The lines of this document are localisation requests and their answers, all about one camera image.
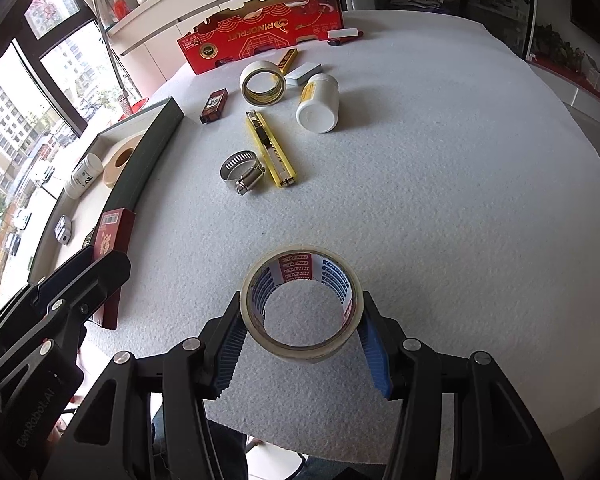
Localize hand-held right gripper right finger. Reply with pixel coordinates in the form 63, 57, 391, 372
357, 294, 566, 480

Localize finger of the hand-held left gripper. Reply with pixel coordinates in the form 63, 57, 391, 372
0, 251, 132, 386
0, 246, 97, 328

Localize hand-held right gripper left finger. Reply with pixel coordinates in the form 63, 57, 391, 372
50, 304, 253, 480

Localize red box with gold print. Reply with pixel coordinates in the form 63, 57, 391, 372
91, 207, 136, 331

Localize white power adapter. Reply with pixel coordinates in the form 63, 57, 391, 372
54, 215, 73, 246

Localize tape roll with blue-red print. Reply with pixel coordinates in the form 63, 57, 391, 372
240, 246, 366, 363

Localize large white plastic jar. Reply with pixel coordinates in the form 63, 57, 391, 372
64, 154, 104, 200

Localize tan ring disc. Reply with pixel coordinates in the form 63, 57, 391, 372
102, 132, 146, 189

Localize grey shallow tray box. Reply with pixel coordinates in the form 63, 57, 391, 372
27, 97, 185, 283

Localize metal hose clamp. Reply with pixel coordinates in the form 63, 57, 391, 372
219, 150, 267, 195

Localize small dark red box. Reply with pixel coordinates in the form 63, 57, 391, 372
200, 88, 229, 123

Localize long yellow utility knife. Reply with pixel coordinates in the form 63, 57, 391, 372
245, 110, 299, 188

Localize small white bottle yellow label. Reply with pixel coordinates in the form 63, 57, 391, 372
295, 73, 340, 134

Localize white tape roll yellow core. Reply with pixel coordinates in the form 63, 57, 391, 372
239, 60, 288, 107

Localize metal mop pole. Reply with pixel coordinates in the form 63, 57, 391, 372
89, 0, 143, 106

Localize white cabinet counter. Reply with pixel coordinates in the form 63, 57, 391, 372
105, 0, 331, 96

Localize red cardboard fruit box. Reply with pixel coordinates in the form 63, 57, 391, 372
176, 0, 343, 76

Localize green potted plants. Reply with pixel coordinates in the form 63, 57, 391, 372
530, 22, 588, 73

